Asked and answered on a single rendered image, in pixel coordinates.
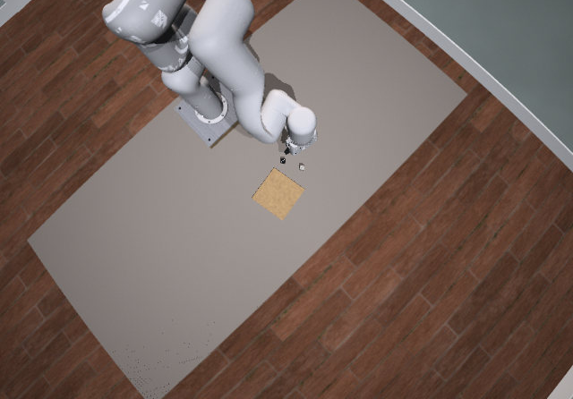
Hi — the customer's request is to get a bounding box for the tan square mat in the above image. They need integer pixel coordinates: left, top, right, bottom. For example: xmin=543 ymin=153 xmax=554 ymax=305
xmin=252 ymin=168 xmax=304 ymax=220

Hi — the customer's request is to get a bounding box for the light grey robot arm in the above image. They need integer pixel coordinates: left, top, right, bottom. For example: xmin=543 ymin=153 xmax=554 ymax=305
xmin=102 ymin=0 xmax=316 ymax=146

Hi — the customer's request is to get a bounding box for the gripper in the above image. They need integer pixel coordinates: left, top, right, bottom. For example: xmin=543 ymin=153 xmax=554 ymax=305
xmin=284 ymin=130 xmax=317 ymax=156

